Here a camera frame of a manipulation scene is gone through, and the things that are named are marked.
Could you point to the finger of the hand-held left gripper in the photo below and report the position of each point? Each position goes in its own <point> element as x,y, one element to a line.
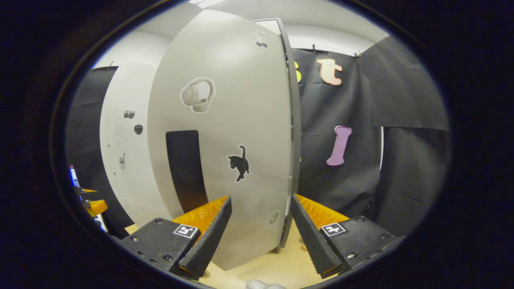
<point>86,194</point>
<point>96,206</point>

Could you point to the black backdrop cloth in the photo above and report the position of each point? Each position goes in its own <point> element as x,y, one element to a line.
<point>86,120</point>
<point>401,168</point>

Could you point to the cabinet door with camera sticker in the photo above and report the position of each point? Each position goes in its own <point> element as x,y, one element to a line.
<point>128,180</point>

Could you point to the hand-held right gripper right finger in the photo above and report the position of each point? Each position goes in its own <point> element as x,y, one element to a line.
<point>315,241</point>

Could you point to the white and grey cabinet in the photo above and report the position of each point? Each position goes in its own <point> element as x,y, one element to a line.
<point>296,120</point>

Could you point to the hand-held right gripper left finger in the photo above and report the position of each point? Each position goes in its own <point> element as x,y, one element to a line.
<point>207,241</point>

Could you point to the small peach-coloured object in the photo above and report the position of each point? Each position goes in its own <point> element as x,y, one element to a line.
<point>304,245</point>

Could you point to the cabinet door with cat sticker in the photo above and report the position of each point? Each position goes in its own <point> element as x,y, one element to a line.
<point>241,100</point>

